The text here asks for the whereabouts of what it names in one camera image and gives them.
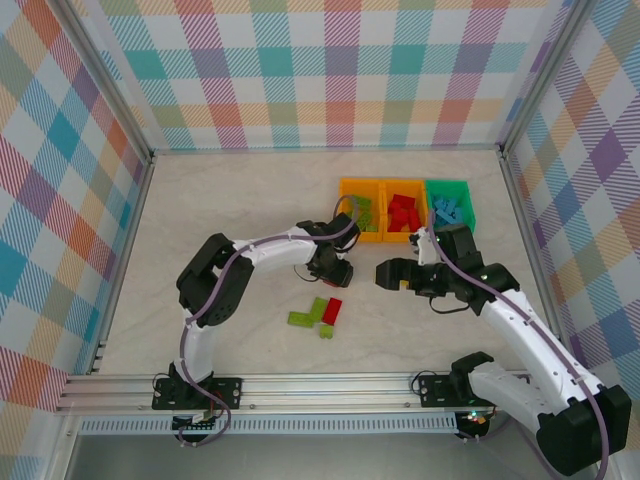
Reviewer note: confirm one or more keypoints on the small red lego brick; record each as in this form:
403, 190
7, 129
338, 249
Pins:
414, 218
397, 228

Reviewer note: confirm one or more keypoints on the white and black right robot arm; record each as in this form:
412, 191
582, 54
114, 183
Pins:
525, 335

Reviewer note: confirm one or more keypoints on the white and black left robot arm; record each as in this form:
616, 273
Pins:
280, 250

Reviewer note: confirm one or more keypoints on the orange bin with green legos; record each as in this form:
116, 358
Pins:
360, 186

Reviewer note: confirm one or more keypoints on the orange bin with red legos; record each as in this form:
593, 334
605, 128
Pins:
400, 186

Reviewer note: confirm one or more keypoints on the small green lego brick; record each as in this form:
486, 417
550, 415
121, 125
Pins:
326, 331
371, 228

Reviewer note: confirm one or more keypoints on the green plastic bin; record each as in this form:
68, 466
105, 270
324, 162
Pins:
467, 200

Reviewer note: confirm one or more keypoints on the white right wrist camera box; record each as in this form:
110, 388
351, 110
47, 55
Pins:
424, 245

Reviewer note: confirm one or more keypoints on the aluminium frame rail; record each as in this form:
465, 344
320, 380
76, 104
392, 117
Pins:
125, 255
250, 149
535, 250

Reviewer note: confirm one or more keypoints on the wide aluminium mounting rail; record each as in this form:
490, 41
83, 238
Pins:
325, 392

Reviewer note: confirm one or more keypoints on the aluminium frame post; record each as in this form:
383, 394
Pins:
543, 75
116, 85

